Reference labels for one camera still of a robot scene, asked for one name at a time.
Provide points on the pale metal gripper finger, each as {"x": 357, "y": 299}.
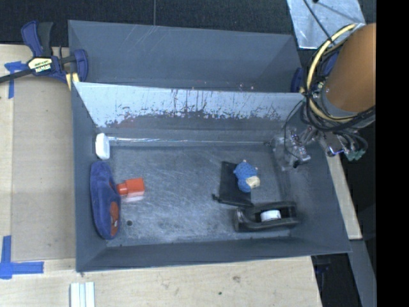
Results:
{"x": 295, "y": 161}
{"x": 285, "y": 142}

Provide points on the blue toy animal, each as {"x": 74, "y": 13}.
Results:
{"x": 244, "y": 176}

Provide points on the black flat plate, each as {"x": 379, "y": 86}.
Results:
{"x": 228, "y": 184}

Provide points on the black tape dispenser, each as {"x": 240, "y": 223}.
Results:
{"x": 255, "y": 224}

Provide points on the grey metal bin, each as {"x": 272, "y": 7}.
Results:
{"x": 191, "y": 171}

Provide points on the red and white block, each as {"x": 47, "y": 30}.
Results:
{"x": 132, "y": 186}

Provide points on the white rounded box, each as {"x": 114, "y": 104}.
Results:
{"x": 102, "y": 146}

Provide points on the blue and orange cloth pouch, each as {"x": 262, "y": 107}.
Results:
{"x": 102, "y": 200}

